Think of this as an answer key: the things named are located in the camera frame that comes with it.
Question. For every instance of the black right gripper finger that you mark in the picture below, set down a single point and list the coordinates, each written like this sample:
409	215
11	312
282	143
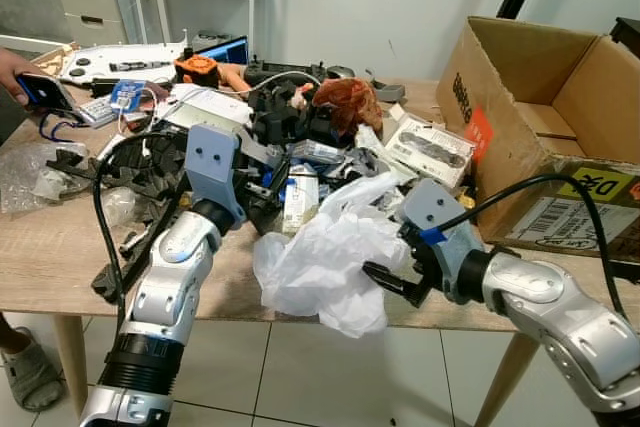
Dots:
388	273
408	296

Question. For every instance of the white plastic bag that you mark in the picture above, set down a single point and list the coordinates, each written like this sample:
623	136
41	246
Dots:
325	262

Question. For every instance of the dark smartphone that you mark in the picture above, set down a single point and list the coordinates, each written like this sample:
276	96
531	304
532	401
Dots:
48	93

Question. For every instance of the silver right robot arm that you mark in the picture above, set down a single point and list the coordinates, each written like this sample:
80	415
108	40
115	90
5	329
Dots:
560	317

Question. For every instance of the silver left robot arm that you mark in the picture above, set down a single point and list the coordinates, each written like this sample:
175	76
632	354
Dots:
165	282

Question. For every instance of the person's hand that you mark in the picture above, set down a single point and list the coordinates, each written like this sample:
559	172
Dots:
18	65

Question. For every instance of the small white blue carton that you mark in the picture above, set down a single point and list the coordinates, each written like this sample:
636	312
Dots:
300	202

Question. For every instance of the white flat paper box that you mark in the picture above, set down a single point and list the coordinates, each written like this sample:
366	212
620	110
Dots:
210	107

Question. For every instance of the black controller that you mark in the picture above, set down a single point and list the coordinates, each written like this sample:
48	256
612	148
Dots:
280	73

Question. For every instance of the white package with black print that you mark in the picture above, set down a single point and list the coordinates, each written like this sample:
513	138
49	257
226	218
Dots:
430	150

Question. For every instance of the brown plush toy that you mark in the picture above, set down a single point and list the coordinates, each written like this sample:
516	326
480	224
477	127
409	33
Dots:
345	102

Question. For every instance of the wooden table leg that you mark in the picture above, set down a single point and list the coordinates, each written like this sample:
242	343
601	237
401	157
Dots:
505	377
70	367

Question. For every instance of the orange and black device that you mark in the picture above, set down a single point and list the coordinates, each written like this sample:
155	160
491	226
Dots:
197	69

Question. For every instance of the blue screen tablet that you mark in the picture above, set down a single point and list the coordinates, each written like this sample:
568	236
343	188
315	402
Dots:
225	50

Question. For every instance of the blue card tag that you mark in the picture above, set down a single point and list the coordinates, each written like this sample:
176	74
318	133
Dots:
128	94

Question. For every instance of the small white keypad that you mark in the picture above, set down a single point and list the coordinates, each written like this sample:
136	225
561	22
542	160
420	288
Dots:
98	111

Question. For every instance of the white flat plastic panel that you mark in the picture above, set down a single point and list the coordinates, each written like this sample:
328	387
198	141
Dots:
120	62

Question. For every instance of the brown cardboard box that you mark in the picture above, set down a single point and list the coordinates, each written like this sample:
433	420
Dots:
545	117

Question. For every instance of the clear plastic bag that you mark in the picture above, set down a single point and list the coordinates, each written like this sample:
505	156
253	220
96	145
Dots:
30	177

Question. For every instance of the person's foot in grey slipper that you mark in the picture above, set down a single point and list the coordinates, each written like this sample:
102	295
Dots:
30	367

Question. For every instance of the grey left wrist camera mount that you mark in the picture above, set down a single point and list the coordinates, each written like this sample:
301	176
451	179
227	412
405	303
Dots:
212	172

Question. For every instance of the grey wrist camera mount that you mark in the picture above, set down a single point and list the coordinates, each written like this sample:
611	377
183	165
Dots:
440	212
212	172

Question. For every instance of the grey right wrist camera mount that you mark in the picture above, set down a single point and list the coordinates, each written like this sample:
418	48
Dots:
440	212

